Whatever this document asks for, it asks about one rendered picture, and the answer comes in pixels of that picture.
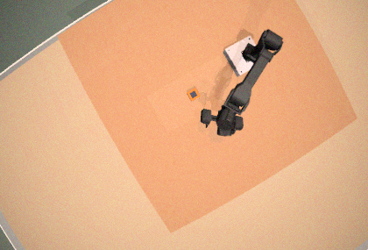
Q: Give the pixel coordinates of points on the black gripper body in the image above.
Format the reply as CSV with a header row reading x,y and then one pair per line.
x,y
207,117

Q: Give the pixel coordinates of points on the orange block with dark blue square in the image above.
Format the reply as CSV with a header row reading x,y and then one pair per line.
x,y
193,94

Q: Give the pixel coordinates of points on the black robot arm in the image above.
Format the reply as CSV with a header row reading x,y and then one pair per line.
x,y
240,95

